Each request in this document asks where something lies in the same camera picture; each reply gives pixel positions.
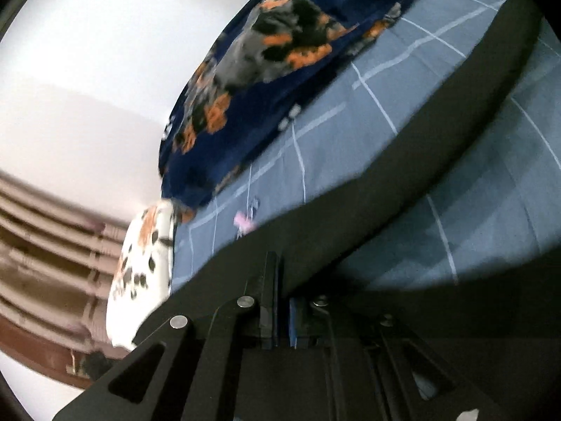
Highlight black pants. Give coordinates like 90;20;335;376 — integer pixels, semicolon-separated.
149;0;560;420

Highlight white floral pillow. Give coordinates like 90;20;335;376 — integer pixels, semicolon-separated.
106;200;177;351

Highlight beige pleated curtain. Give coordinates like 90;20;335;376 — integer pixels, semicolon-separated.
1;174;127;389

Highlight blue grid bed sheet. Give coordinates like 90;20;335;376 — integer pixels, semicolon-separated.
172;0;560;290

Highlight navy dog print blanket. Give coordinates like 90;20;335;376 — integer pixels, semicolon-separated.
158;0;414;211

